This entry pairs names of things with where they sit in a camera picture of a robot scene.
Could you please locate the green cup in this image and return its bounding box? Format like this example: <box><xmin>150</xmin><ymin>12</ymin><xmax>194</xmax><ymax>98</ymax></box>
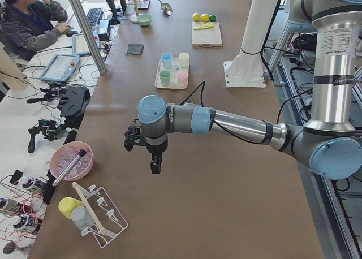
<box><xmin>158</xmin><ymin>70</ymin><xmax>171</xmax><ymax>87</ymax></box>

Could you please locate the wooden stand with base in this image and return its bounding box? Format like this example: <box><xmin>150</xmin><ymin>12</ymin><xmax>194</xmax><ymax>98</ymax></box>
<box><xmin>130</xmin><ymin>0</ymin><xmax>144</xmax><ymax>27</ymax></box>

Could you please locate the white wire cup rack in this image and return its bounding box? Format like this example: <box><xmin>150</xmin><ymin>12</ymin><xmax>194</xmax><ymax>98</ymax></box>
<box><xmin>72</xmin><ymin>182</ymin><xmax>129</xmax><ymax>248</ymax></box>

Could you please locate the black keyboard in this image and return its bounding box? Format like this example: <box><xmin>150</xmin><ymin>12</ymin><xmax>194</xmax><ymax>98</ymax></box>
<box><xmin>86</xmin><ymin>7</ymin><xmax>103</xmax><ymax>31</ymax></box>

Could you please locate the yellow upturned cup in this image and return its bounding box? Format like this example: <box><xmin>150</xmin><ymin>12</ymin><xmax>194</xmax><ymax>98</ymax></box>
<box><xmin>58</xmin><ymin>197</ymin><xmax>83</xmax><ymax>219</ymax></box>

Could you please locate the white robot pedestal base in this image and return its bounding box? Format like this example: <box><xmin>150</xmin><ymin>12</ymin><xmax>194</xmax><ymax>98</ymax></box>
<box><xmin>224</xmin><ymin>0</ymin><xmax>281</xmax><ymax>88</ymax></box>

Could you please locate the aluminium frame post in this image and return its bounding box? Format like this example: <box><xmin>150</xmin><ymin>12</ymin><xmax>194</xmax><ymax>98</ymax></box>
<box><xmin>69</xmin><ymin>0</ymin><xmax>107</xmax><ymax>75</ymax></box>

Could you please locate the cream rabbit tray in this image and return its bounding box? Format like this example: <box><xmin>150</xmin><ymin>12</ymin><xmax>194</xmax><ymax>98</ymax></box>
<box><xmin>154</xmin><ymin>58</ymin><xmax>189</xmax><ymax>90</ymax></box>

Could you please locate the grey folded cloth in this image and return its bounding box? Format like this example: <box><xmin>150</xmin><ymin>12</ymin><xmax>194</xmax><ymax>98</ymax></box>
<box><xmin>126</xmin><ymin>44</ymin><xmax>144</xmax><ymax>55</ymax></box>

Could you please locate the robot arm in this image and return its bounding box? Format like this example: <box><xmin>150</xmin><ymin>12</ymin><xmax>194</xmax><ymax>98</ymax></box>
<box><xmin>124</xmin><ymin>0</ymin><xmax>361</xmax><ymax>180</ymax></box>

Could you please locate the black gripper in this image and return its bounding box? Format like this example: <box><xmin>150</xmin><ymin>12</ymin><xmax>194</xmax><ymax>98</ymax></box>
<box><xmin>124</xmin><ymin>119</ymin><xmax>168</xmax><ymax>174</ymax></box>

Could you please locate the grey upturned cup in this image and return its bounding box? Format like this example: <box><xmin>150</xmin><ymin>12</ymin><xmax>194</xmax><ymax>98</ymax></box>
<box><xmin>71</xmin><ymin>206</ymin><xmax>94</xmax><ymax>230</ymax></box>

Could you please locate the whole yellow lemon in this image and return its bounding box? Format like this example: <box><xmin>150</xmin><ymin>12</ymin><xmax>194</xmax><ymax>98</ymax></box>
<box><xmin>200</xmin><ymin>14</ymin><xmax>209</xmax><ymax>22</ymax></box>
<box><xmin>192</xmin><ymin>12</ymin><xmax>200</xmax><ymax>22</ymax></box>

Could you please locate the steel muddler black tip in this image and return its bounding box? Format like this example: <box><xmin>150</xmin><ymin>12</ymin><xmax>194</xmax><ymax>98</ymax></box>
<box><xmin>52</xmin><ymin>149</ymin><xmax>87</xmax><ymax>187</ymax></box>

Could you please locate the green lime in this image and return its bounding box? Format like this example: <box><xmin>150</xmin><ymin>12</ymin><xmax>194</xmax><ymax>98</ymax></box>
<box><xmin>209</xmin><ymin>15</ymin><xmax>217</xmax><ymax>22</ymax></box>

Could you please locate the pink bowl with ice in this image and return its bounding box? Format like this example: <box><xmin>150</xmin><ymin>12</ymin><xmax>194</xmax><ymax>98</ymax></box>
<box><xmin>49</xmin><ymin>141</ymin><xmax>94</xmax><ymax>182</ymax></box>

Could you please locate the pale green bowl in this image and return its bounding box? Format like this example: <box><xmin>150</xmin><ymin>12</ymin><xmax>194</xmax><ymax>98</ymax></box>
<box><xmin>137</xmin><ymin>14</ymin><xmax>152</xmax><ymax>27</ymax></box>

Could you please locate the yellow plastic knife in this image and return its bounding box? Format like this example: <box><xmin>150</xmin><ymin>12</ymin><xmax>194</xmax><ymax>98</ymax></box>
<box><xmin>192</xmin><ymin>27</ymin><xmax>214</xmax><ymax>30</ymax></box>

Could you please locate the pink cup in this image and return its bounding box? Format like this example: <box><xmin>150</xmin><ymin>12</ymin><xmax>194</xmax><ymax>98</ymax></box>
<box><xmin>176</xmin><ymin>70</ymin><xmax>189</xmax><ymax>87</ymax></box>

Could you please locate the seated person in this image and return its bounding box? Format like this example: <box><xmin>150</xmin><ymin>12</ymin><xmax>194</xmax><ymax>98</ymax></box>
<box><xmin>1</xmin><ymin>0</ymin><xmax>72</xmax><ymax>61</ymax></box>

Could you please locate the blue cup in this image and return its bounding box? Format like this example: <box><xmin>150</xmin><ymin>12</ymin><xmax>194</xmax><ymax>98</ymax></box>
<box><xmin>161</xmin><ymin>53</ymin><xmax>172</xmax><ymax>69</ymax></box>

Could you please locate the teach pendant tablet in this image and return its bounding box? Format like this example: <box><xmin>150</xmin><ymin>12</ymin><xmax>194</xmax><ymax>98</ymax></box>
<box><xmin>39</xmin><ymin>54</ymin><xmax>80</xmax><ymax>82</ymax></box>
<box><xmin>72</xmin><ymin>33</ymin><xmax>91</xmax><ymax>56</ymax></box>

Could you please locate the steel scoop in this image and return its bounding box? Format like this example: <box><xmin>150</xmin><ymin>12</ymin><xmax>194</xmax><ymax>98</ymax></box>
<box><xmin>158</xmin><ymin>0</ymin><xmax>173</xmax><ymax>16</ymax></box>

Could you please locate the pale yellow cup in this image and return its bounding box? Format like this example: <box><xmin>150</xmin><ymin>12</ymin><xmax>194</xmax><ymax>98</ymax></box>
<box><xmin>178</xmin><ymin>52</ymin><xmax>190</xmax><ymax>68</ymax></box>

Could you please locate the bamboo cutting board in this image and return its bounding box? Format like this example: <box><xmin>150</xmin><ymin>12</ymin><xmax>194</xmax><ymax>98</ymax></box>
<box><xmin>191</xmin><ymin>21</ymin><xmax>223</xmax><ymax>47</ymax></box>

